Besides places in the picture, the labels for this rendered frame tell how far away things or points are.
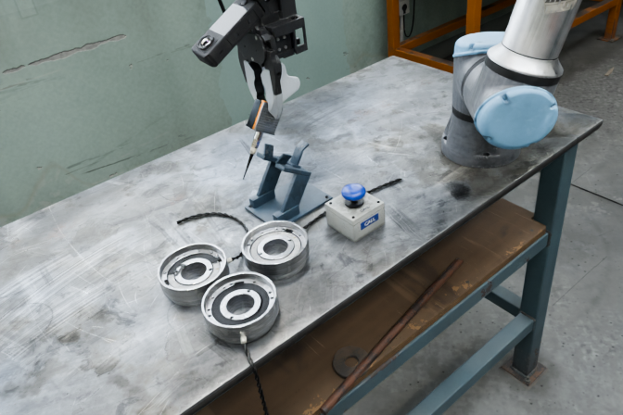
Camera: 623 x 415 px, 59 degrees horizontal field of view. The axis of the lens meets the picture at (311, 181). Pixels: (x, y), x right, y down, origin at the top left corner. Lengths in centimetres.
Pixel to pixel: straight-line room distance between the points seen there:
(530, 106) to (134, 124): 190
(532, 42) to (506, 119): 12
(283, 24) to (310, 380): 61
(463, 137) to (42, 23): 166
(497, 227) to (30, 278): 97
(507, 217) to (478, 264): 18
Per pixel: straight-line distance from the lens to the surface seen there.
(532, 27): 87
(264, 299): 79
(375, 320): 112
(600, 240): 225
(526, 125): 90
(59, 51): 232
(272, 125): 90
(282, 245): 89
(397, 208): 97
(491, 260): 125
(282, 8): 85
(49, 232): 112
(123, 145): 251
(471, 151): 107
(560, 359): 182
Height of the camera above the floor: 139
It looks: 34 degrees down
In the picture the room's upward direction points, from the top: 7 degrees counter-clockwise
